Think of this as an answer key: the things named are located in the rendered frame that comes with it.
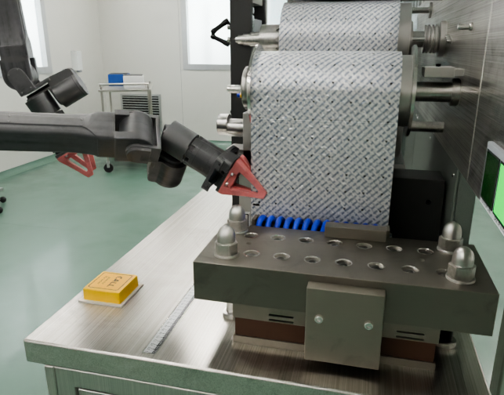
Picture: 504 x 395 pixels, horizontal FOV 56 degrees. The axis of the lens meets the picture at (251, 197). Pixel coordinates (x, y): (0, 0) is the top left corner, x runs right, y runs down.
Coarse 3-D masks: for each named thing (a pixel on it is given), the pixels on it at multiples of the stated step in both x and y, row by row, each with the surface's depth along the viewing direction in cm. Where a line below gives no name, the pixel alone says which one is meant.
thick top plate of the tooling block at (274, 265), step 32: (224, 224) 82; (256, 256) 69; (288, 256) 69; (320, 256) 69; (352, 256) 69; (384, 256) 69; (416, 256) 69; (448, 256) 69; (224, 288) 68; (256, 288) 66; (288, 288) 65; (384, 288) 62; (416, 288) 61; (448, 288) 60; (480, 288) 60; (384, 320) 63; (416, 320) 62; (448, 320) 61; (480, 320) 60
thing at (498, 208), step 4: (500, 168) 47; (500, 172) 47; (500, 176) 47; (500, 180) 47; (500, 184) 47; (500, 188) 47; (496, 192) 48; (500, 192) 46; (496, 196) 48; (500, 196) 46; (496, 200) 48; (500, 200) 46; (496, 204) 48; (500, 204) 46; (496, 208) 47; (500, 208) 46; (496, 212) 47; (500, 212) 46; (500, 216) 46; (500, 220) 46
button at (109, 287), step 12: (108, 276) 86; (120, 276) 86; (132, 276) 86; (84, 288) 82; (96, 288) 82; (108, 288) 82; (120, 288) 82; (132, 288) 85; (96, 300) 82; (108, 300) 81; (120, 300) 81
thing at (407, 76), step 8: (408, 56) 75; (408, 64) 74; (408, 72) 73; (408, 80) 73; (408, 88) 73; (400, 96) 74; (408, 96) 73; (400, 104) 74; (408, 104) 74; (400, 112) 75; (408, 112) 75; (400, 120) 76
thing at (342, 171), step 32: (256, 128) 80; (288, 128) 78; (320, 128) 77; (352, 128) 76; (384, 128) 75; (256, 160) 81; (288, 160) 80; (320, 160) 79; (352, 160) 78; (384, 160) 76; (288, 192) 82; (320, 192) 80; (352, 192) 79; (384, 192) 78; (384, 224) 80
